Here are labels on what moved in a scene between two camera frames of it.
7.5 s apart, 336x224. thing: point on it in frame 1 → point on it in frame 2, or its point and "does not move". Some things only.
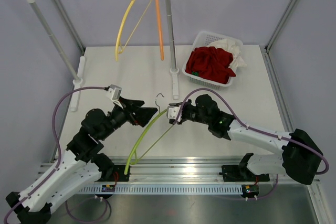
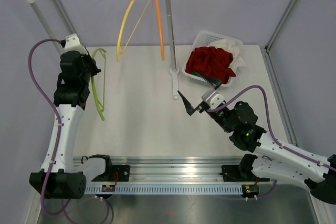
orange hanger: (161, 46) does not move
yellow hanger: (118, 50) does not move
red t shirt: (211, 63) does not move
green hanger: (140, 138) → (100, 109)
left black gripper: (143, 114) → (95, 70)
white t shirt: (232, 47) does not move
